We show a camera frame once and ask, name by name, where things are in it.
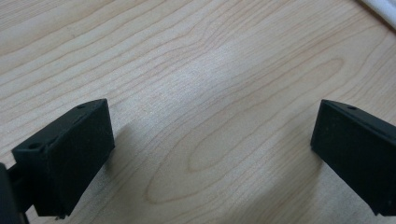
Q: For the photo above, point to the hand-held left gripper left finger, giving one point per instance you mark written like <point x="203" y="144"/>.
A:
<point x="71" y="161"/>

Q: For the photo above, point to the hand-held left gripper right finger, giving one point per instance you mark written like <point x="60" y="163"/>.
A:
<point x="358" y="155"/>

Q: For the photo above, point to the clear plastic zipper bag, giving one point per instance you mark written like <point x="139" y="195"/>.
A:
<point x="384" y="9"/>

